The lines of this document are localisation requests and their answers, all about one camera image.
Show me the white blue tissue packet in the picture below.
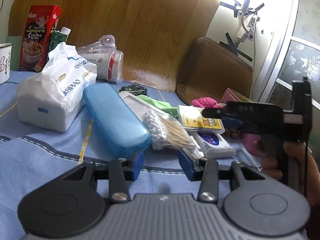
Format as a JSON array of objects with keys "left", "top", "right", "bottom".
[{"left": 189, "top": 132, "right": 236, "bottom": 159}]

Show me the yellow card pack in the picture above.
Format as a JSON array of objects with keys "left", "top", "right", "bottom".
[{"left": 177, "top": 105, "right": 225, "bottom": 134}]

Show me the green white-capped tube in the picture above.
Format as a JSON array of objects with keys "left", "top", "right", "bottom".
[{"left": 48, "top": 27, "right": 71, "bottom": 52}]

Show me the white enamel mug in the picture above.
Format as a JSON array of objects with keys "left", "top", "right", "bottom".
[{"left": 0, "top": 43, "right": 12, "bottom": 85}]

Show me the green cloth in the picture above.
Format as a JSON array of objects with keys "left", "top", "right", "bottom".
[{"left": 137, "top": 95, "right": 178, "bottom": 119}]

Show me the cotton swabs bag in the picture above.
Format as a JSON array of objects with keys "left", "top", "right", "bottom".
[{"left": 142, "top": 109, "right": 201, "bottom": 158}]

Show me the white plastic box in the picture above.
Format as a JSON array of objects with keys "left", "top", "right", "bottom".
[{"left": 119, "top": 91, "right": 163, "bottom": 121}]

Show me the pink fuzzy cloth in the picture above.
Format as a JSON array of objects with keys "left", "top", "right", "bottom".
[{"left": 191, "top": 97, "right": 222, "bottom": 108}]

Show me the blue tablecloth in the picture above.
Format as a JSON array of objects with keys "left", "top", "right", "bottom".
[{"left": 0, "top": 70, "right": 266, "bottom": 240}]

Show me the person's right hand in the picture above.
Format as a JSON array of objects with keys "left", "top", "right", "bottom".
[{"left": 260, "top": 141, "right": 319, "bottom": 206}]

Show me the black key fob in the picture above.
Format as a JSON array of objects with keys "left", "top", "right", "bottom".
[{"left": 119, "top": 84, "right": 148, "bottom": 96}]

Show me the white tissue pack bag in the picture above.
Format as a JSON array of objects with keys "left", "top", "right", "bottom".
[{"left": 17, "top": 42, "right": 97, "bottom": 133}]

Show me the pink tin box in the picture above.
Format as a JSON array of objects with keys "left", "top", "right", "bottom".
[{"left": 221, "top": 88, "right": 253, "bottom": 103}]

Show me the blue plastic glasses case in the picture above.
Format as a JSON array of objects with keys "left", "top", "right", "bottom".
[{"left": 83, "top": 83, "right": 151, "bottom": 158}]

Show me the frosted floral glass door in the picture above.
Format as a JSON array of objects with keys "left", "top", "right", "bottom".
[{"left": 256, "top": 0, "right": 319, "bottom": 160}]

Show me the white cup in plastic bag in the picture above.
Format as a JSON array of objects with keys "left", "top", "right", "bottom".
[{"left": 76, "top": 35, "right": 124, "bottom": 83}]

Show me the red food carton box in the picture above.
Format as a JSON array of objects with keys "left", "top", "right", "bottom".
[{"left": 19, "top": 5, "right": 62, "bottom": 72}]

